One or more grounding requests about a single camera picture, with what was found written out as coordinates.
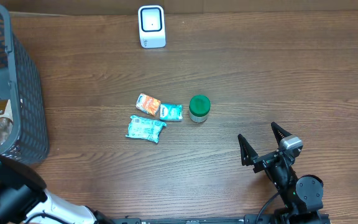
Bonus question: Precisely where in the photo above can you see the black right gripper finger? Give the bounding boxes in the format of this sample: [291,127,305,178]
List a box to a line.
[271,122,291,144]
[237,134,259,166]

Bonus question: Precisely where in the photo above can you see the green lid beige jar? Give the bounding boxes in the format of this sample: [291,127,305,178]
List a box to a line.
[189,95,211,123]

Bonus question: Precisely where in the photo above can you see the teal Kleenex tissue pack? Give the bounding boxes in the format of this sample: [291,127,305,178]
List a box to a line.
[160,103,183,121]

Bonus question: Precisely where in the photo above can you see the teal wet wipes pack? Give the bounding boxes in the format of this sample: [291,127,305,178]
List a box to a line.
[126,115,167,144]

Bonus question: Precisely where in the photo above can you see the orange Kleenex tissue pack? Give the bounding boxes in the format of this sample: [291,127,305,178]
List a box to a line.
[135,93,161,116]

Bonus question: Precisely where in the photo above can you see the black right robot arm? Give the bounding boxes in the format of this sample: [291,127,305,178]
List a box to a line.
[237,122,331,224]

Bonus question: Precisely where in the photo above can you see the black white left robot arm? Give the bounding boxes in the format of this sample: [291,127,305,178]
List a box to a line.
[0,154,112,223]

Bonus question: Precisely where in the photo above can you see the white barcode scanner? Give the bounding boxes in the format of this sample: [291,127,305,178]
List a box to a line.
[138,5,167,49]

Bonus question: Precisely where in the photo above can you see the grey plastic mesh basket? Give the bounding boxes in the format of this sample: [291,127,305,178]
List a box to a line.
[0,5,50,164]

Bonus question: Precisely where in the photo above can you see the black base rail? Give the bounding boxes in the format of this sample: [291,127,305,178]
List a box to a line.
[111,214,331,224]

